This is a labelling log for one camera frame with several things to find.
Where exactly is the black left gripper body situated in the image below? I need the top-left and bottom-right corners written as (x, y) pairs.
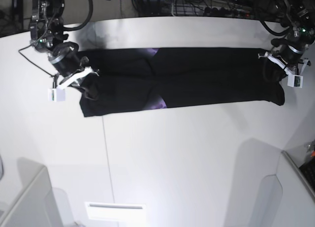
top-left (270, 38), bottom-right (313, 69)

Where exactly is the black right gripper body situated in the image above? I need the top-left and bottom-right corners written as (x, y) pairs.
top-left (48, 42), bottom-right (82, 77)

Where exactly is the black T-shirt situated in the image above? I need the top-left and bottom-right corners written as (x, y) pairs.
top-left (79, 48), bottom-right (285, 117)

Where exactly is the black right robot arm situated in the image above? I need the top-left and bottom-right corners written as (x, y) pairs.
top-left (30, 0), bottom-right (99, 101)

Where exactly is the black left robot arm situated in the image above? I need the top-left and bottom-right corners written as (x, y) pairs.
top-left (253, 0), bottom-right (315, 88)

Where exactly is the grey partition panel right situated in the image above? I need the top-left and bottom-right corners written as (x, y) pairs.
top-left (250, 151), bottom-right (315, 227)

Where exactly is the grey partition panel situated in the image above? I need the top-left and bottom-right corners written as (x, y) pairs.
top-left (0, 165), bottom-right (63, 227)
top-left (250, 151), bottom-right (315, 227)

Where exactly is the grey partition panel left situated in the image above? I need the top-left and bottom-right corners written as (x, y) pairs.
top-left (0, 165), bottom-right (63, 227)

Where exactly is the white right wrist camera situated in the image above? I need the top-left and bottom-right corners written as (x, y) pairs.
top-left (48, 88), bottom-right (65, 102)

